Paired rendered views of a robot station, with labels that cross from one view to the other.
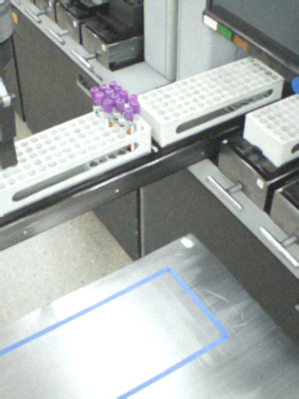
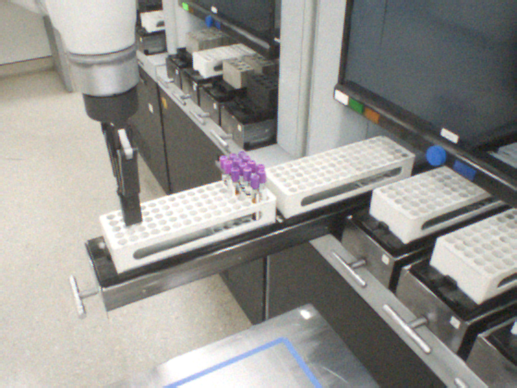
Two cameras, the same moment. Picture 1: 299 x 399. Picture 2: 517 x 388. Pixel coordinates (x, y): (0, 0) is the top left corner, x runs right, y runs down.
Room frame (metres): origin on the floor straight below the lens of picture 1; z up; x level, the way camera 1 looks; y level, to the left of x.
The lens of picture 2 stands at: (0.09, -0.02, 1.36)
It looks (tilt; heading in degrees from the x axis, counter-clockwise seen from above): 36 degrees down; 10
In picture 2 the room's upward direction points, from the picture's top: 3 degrees counter-clockwise
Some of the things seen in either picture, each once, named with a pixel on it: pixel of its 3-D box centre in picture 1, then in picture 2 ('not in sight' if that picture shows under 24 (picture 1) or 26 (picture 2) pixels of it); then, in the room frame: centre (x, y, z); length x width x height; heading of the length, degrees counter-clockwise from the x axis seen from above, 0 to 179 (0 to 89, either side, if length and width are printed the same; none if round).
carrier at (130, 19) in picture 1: (124, 10); (259, 93); (1.28, 0.06, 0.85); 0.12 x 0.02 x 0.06; 33
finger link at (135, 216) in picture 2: (5, 149); (130, 206); (0.69, 0.23, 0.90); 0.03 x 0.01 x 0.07; 123
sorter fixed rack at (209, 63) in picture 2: not in sight; (241, 58); (1.59, 0.15, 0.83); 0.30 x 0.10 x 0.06; 123
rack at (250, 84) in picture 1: (211, 99); (338, 175); (0.92, -0.12, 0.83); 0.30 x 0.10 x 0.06; 123
